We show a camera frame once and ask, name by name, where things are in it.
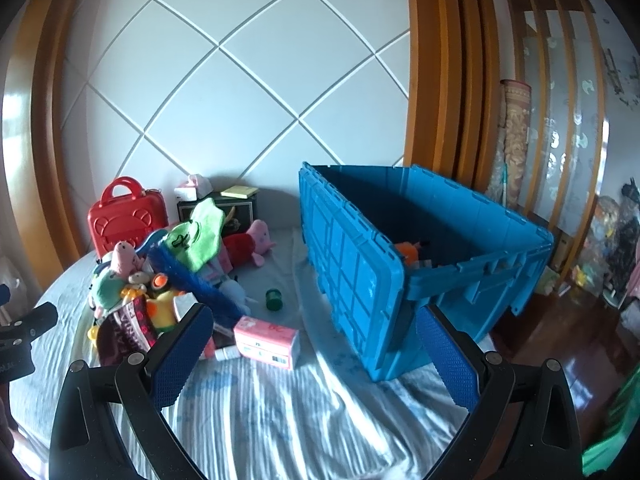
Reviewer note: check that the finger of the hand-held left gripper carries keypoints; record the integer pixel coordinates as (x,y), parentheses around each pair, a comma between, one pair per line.
(37,319)
(4,294)

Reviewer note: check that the maroon printed pouch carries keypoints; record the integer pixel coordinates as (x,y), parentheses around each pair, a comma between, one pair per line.
(125,332)

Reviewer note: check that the white pink tissue box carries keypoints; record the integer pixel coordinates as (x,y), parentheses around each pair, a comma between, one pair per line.
(192,186)

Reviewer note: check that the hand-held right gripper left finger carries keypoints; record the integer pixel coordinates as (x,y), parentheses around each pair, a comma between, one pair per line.
(177,355)

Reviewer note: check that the small pink pig plush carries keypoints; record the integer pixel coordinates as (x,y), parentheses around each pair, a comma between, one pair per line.
(122,257)

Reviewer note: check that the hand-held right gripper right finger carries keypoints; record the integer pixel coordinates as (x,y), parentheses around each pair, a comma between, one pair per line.
(447,360)

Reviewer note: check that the yellow sticky note pad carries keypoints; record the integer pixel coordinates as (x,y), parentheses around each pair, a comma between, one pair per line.
(240,191)

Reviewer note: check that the wooden lattice glass partition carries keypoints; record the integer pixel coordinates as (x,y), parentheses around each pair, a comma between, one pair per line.
(560,110)

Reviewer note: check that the yellow duck plush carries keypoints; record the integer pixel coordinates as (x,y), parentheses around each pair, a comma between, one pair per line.
(162,310)

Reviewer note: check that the green plastic stool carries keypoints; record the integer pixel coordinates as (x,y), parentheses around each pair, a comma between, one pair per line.
(615,435)

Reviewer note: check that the yellow plastic toy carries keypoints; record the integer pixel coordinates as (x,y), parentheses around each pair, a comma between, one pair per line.
(93,333)

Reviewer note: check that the blue plastic storage crate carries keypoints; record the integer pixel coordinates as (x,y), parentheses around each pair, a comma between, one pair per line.
(350,260)

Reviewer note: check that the black box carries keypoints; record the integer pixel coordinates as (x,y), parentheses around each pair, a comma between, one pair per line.
(242,212)

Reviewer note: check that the wooden wall trim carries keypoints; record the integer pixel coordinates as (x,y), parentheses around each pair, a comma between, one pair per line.
(35,110)
(445,60)

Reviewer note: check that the pastel printed box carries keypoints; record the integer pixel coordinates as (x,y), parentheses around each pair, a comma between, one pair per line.
(212,270)

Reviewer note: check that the white plush toy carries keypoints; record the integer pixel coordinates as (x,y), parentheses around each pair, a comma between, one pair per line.
(235,292)

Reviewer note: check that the pink and white box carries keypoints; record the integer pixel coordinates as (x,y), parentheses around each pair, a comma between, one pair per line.
(267,342)

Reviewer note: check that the rolled patterned carpet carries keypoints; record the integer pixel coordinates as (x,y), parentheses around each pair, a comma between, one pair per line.
(515,135)

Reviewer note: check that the pale green bag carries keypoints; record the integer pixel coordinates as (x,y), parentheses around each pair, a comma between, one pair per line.
(547,280)

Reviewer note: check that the pink pig plush red dress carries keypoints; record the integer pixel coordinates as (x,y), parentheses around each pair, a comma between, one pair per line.
(250,245)

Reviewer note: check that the teal round plush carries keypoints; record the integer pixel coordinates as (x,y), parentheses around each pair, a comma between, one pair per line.
(107,290)

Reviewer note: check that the green cloth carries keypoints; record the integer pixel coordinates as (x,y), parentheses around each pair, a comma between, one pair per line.
(197,235)

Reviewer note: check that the red toy suitcase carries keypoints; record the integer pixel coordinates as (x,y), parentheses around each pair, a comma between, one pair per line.
(127,215)

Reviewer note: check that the orange toy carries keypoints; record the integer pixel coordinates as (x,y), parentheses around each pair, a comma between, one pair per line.
(407,251)

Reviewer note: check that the pile of bagged toys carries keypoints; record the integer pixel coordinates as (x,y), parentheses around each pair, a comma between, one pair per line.
(615,240)

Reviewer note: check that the small green jar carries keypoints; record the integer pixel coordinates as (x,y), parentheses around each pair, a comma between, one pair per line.
(273,300)

